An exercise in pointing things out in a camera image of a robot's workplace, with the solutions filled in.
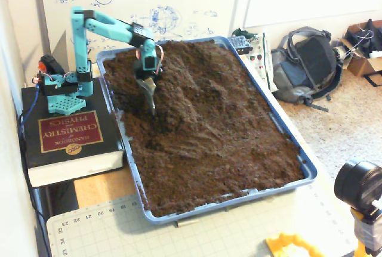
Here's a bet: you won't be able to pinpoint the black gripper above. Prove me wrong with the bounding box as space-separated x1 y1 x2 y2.
133 58 164 117

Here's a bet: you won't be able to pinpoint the brown soil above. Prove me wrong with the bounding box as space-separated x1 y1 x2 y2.
103 39 307 218

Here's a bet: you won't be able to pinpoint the whiteboard with blue drawings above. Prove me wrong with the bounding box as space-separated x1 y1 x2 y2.
32 0 242 51

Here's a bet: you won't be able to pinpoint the perforated electronics box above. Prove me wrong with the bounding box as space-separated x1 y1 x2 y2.
228 35 253 55

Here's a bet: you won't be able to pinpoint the black chemistry physics handbook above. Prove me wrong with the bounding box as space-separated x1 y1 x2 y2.
20 76 125 188

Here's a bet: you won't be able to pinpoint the white electronics board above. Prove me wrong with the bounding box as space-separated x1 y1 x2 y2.
231 27 279 92

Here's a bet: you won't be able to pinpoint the small metal pin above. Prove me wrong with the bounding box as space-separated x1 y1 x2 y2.
174 219 199 228

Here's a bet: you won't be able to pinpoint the grey gridded cutting mat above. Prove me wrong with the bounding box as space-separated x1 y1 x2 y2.
46 179 363 257

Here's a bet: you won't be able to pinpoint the grey backpack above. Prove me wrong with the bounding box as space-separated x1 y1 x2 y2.
270 26 344 112

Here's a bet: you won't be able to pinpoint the blue plastic tray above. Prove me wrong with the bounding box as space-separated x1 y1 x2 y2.
95 35 319 225

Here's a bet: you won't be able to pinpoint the cardboard box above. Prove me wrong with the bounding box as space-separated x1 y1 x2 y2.
338 23 382 78

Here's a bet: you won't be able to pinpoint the yellow plastic part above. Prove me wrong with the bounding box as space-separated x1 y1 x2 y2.
265 232 326 257

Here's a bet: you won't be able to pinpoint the black fabric items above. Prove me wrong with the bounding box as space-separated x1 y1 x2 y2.
345 18 382 58

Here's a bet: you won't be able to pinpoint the blue cable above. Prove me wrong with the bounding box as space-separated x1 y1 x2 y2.
18 86 41 150

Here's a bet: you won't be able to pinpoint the black cable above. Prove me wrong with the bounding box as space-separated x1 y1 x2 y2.
18 113 52 257

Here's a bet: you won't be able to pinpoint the black camera lens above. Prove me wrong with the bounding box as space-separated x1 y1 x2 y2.
334 159 382 225

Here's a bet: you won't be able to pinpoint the yellow camera stand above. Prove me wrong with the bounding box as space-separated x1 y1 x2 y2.
351 208 382 257

